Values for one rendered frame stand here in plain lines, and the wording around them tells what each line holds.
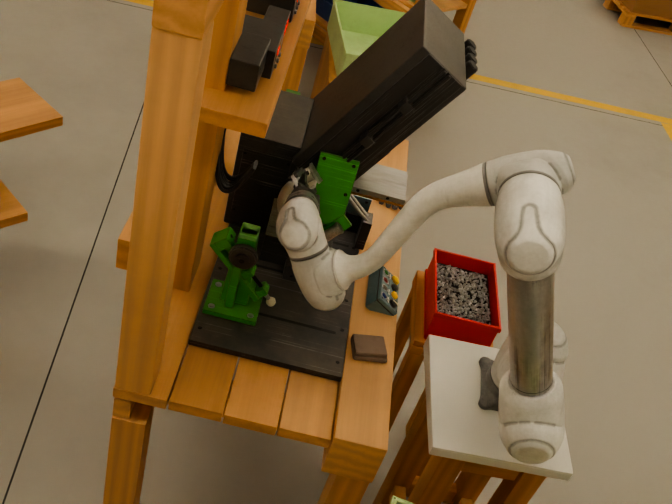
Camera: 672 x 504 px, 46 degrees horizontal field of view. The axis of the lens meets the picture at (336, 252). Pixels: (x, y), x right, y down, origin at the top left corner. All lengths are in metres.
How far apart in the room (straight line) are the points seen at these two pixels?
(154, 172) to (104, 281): 2.02
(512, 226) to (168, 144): 0.68
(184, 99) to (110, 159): 2.79
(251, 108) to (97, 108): 2.83
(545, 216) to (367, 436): 0.78
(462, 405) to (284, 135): 0.92
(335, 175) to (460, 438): 0.80
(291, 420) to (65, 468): 1.13
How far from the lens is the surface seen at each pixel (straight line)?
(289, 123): 2.42
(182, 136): 1.53
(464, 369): 2.33
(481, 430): 2.22
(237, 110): 1.85
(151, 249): 1.71
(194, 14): 1.40
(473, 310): 2.56
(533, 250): 1.58
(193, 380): 2.10
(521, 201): 1.62
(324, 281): 1.94
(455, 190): 1.79
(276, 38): 2.02
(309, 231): 1.86
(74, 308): 3.46
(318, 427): 2.07
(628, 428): 3.84
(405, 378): 2.62
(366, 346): 2.22
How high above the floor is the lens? 2.49
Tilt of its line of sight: 39 degrees down
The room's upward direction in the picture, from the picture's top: 18 degrees clockwise
